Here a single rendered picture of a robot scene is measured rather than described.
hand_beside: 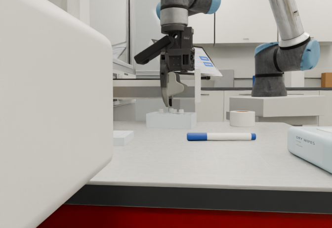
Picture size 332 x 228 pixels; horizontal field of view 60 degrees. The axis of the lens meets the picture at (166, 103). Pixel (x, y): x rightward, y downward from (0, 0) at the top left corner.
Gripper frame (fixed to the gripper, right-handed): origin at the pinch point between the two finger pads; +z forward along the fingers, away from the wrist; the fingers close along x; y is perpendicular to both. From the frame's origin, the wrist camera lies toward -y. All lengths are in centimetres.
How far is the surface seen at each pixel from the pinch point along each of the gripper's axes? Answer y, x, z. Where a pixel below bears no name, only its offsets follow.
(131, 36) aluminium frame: -37, 66, -31
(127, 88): -15.4, 9.0, -3.6
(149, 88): -8.2, 10.3, -3.8
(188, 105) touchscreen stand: -17, 123, 7
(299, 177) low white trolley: 26.9, -40.3, 6.9
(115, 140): -1.9, -28.7, 5.9
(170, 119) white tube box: 2.0, -3.2, 4.6
